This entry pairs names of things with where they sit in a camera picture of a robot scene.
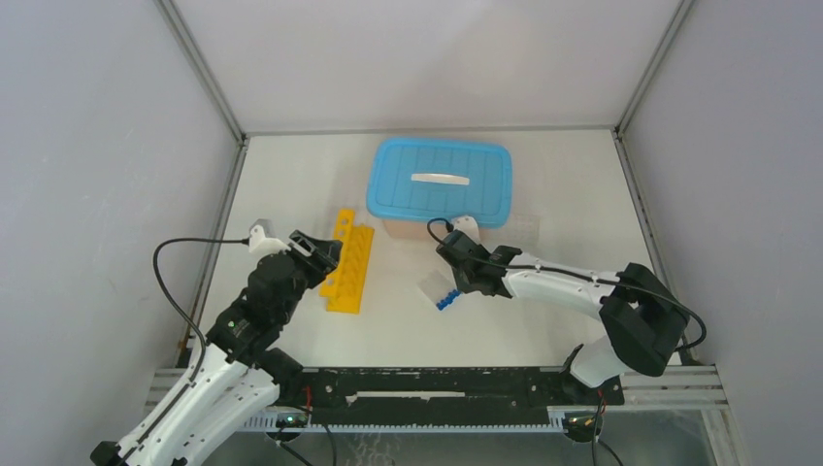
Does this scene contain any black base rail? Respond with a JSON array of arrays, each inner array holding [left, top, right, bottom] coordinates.
[[262, 349, 625, 428]]

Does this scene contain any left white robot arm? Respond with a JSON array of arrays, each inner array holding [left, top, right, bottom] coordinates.
[[90, 225, 344, 465]]

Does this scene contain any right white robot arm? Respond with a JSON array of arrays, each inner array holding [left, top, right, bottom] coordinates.
[[436, 230, 695, 404]]

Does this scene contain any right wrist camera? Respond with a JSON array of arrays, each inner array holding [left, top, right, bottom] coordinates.
[[450, 216, 481, 244]]

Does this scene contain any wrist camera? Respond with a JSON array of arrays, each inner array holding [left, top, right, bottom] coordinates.
[[247, 218, 289, 257], [450, 216, 481, 244]]

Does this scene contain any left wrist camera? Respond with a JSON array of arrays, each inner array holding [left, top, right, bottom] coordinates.
[[247, 218, 289, 257]]

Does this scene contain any yellow test tube rack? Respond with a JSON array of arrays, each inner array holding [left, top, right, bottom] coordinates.
[[318, 209, 375, 315]]

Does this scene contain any blue plastic box lid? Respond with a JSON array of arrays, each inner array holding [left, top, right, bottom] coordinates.
[[366, 137, 513, 228]]

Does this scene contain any blue-capped tube bundle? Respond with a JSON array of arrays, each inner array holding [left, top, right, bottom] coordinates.
[[417, 271, 462, 311]]

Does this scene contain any clear plastic well plate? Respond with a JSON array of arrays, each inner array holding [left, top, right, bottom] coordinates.
[[504, 214, 541, 246]]

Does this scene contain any right black cable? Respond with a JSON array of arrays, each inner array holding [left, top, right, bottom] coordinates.
[[426, 216, 708, 353]]

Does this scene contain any pink plastic storage box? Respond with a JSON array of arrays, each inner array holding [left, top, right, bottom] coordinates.
[[382, 218, 446, 243]]

